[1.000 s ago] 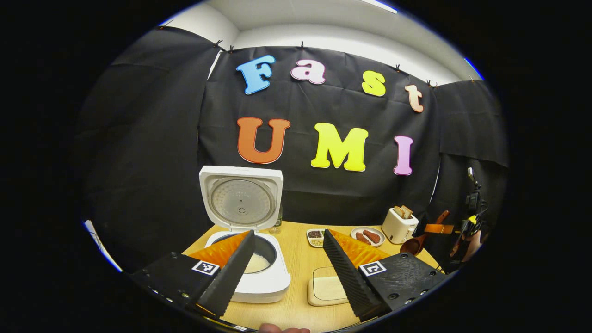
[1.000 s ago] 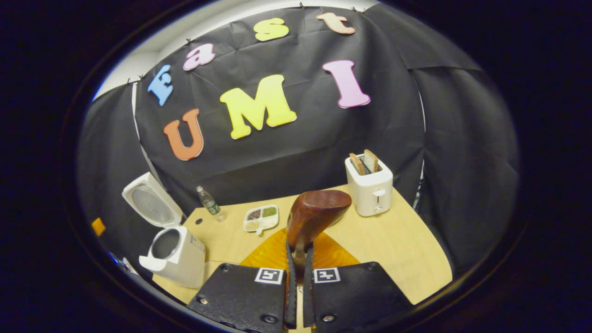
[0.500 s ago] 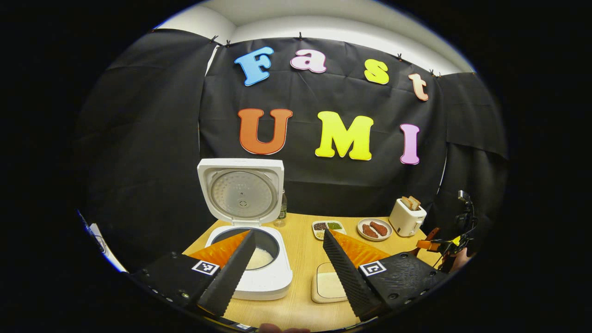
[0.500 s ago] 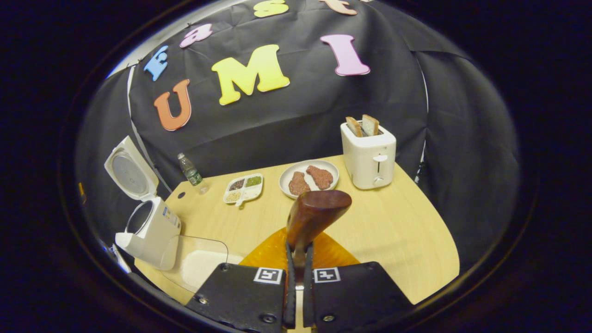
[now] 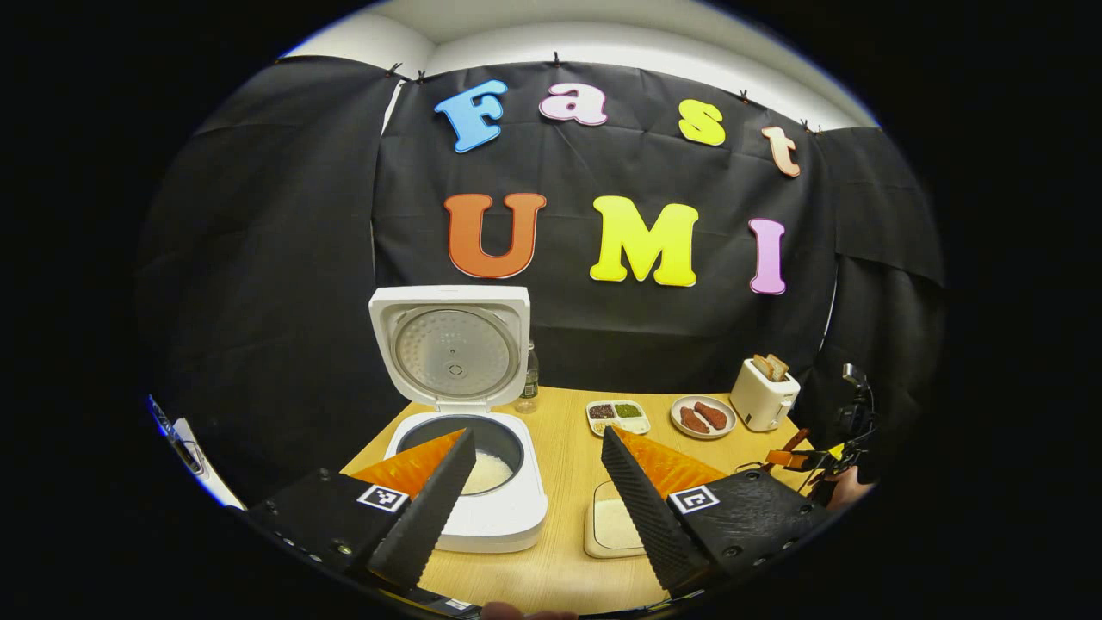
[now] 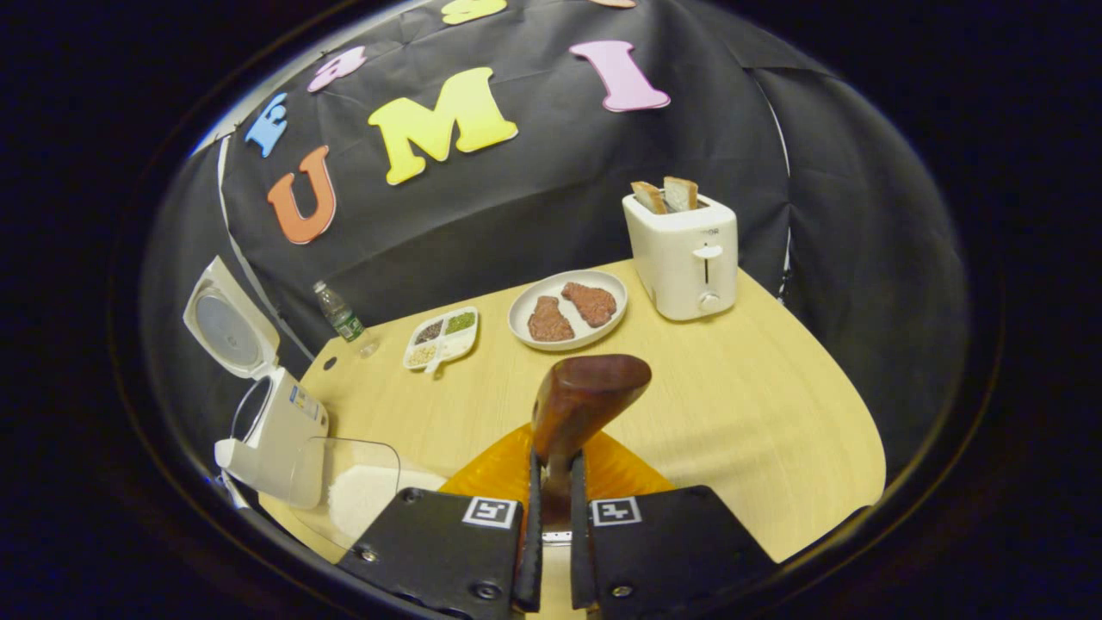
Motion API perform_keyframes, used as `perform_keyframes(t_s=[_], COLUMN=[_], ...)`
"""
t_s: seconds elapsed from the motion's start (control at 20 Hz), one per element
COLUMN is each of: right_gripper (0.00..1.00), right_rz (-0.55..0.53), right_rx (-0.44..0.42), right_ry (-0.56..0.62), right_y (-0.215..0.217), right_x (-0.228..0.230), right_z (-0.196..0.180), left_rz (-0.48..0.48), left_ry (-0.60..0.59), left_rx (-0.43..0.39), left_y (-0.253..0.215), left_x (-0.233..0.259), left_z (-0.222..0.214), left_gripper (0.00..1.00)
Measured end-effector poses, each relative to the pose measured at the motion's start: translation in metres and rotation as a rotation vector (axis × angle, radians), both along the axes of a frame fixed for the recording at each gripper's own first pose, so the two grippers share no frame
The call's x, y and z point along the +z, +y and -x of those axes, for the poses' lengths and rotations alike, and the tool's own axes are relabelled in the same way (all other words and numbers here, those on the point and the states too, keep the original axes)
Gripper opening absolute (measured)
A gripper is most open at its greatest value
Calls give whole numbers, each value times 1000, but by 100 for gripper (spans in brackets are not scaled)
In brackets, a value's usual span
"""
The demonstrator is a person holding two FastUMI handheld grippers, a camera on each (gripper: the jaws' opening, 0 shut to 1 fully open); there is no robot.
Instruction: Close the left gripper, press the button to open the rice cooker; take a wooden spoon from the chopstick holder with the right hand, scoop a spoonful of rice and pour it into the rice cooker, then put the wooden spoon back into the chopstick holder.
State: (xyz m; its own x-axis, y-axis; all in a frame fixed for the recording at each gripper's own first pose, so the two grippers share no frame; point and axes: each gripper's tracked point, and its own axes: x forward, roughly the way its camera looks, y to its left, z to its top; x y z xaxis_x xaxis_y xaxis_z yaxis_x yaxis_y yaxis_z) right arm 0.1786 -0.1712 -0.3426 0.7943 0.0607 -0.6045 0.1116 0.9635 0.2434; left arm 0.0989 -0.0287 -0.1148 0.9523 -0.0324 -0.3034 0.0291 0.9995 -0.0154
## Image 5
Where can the clear plastic bottle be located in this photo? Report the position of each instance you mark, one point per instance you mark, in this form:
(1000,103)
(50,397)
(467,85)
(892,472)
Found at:
(528,383)

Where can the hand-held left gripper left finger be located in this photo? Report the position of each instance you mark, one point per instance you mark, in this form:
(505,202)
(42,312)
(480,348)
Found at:
(439,508)

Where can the clear tray of rice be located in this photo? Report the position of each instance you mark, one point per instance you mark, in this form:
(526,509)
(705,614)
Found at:
(613,525)

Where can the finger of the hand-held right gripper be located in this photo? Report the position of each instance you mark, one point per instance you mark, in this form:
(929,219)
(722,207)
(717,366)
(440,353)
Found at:
(785,459)

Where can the white rice cooker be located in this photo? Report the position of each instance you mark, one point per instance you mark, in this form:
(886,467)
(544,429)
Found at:
(499,525)

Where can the white sectioned grain dish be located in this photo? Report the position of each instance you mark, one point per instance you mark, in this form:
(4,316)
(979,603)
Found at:
(618,417)

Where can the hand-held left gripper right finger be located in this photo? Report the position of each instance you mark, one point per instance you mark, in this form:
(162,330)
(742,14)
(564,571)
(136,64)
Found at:
(641,517)

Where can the black phone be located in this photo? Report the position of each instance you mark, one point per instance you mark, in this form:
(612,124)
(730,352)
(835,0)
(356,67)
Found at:
(188,452)

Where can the toast slice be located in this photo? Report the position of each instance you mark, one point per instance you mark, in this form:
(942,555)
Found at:
(778,366)
(761,366)

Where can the round white plate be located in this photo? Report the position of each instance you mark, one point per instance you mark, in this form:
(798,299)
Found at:
(704,435)

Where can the black backdrop cloth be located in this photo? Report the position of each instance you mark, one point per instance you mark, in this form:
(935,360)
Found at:
(603,224)

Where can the white toaster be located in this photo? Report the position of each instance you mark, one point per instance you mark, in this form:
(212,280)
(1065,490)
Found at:
(759,403)

